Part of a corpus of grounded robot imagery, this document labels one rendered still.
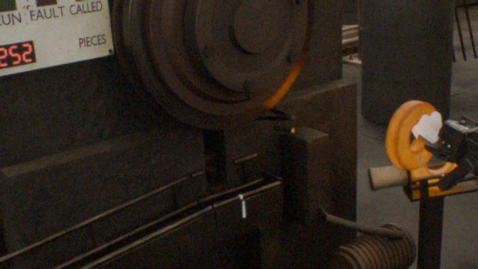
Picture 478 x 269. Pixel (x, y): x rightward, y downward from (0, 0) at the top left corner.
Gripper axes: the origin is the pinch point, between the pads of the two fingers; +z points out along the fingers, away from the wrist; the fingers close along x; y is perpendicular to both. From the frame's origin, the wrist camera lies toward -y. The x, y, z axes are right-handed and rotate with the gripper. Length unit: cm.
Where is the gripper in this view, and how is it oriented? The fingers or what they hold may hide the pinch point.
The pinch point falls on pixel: (414, 127)
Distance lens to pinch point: 151.0
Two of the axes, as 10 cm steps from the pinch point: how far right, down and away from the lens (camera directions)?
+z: -5.8, -4.8, 6.6
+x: -8.1, 2.2, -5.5
